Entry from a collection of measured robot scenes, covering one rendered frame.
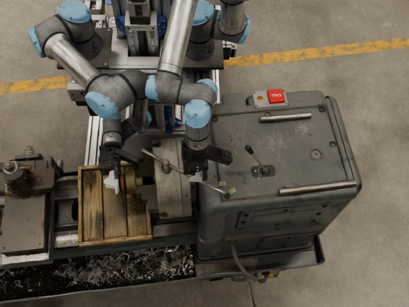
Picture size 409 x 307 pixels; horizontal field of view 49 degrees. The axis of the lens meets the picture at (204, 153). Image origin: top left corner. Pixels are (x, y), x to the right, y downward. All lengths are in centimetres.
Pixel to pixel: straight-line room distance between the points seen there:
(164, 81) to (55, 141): 192
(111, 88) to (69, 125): 168
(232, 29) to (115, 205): 88
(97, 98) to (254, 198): 65
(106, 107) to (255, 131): 56
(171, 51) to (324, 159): 70
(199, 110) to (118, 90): 41
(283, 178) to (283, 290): 129
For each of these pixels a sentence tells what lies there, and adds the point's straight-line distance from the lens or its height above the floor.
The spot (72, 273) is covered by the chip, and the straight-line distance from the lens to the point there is 226.
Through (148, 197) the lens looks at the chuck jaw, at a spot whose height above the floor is 111.
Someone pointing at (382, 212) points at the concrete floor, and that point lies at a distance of 316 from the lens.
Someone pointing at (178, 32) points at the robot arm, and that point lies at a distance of 143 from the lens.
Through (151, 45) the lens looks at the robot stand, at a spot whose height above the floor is 112.
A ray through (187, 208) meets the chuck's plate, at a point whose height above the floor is 112.
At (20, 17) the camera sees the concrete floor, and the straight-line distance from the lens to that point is 398.
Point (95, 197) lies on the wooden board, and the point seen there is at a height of 89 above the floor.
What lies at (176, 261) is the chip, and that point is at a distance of 224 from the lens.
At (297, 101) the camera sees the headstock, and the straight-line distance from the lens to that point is 182.
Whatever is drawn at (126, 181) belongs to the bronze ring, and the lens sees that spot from 177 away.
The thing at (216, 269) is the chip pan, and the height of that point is 54.
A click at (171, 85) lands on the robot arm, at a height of 160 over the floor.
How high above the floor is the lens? 273
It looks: 63 degrees down
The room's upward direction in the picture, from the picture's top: 5 degrees clockwise
